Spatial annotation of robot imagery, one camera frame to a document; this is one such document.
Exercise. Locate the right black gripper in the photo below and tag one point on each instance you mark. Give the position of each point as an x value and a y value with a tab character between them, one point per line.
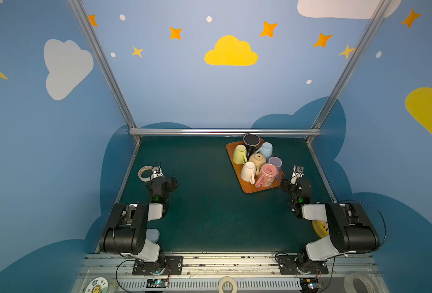
296	184

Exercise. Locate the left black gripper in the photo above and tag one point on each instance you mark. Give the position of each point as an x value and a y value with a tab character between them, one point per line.
159	182

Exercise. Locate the pink ghost mug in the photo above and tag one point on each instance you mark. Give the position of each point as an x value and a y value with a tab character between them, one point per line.
266	177

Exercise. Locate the orange plastic tray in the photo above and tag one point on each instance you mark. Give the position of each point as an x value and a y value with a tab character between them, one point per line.
246	186

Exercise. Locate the cream white mug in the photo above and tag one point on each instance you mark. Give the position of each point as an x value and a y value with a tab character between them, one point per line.
248	171

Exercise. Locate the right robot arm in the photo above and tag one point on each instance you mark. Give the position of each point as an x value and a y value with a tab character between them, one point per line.
349	228

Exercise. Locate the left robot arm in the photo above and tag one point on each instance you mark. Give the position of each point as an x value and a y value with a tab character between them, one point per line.
126	232

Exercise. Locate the lavender mug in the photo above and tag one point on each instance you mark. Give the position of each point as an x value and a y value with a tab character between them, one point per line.
277	162

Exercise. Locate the light blue mug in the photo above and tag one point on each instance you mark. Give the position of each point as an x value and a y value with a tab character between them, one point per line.
266	149

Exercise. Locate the light green mug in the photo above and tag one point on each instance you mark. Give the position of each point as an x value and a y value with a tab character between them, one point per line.
240	155

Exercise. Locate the black skull mug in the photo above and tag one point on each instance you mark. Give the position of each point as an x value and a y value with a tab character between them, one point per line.
251	142

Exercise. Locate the masking tape roll on table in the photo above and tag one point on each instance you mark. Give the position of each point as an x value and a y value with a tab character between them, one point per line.
145	173

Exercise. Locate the yellow plastic basket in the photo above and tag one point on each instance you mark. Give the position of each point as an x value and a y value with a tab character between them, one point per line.
321	228

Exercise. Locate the grey sponge pad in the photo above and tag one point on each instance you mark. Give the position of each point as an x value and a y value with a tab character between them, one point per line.
152	235

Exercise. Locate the beige ceramic teapot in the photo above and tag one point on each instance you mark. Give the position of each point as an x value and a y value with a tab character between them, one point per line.
259	160

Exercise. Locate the white tape roll front centre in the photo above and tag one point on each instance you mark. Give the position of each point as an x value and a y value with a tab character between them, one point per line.
227	283

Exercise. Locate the green label sticker roll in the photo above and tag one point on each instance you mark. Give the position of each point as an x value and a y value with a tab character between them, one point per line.
97	285

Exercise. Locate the clear tape roll front right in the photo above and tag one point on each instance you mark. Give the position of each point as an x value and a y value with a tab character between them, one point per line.
367	283

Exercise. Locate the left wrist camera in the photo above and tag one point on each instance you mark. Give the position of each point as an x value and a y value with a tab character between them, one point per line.
156	172

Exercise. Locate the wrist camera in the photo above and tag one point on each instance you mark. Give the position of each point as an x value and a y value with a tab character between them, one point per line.
297	172
156	172

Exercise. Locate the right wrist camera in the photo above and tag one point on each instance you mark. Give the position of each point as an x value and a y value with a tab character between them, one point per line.
297	172

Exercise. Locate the aluminium frame back bar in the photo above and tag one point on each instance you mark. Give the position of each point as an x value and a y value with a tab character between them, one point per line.
222	132

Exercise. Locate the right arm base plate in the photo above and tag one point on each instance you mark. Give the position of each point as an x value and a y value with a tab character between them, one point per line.
290	265

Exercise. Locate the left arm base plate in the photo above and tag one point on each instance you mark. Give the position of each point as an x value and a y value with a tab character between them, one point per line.
165	265

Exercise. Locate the aluminium front rail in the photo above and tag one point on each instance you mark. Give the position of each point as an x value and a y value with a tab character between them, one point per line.
253	272

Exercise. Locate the aluminium frame left post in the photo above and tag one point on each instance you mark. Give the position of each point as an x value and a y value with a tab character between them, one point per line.
87	28

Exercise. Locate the aluminium frame post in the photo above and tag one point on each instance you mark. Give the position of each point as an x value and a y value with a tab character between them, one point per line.
364	41
87	28

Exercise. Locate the aluminium frame right post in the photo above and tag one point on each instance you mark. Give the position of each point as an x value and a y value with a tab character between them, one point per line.
364	41

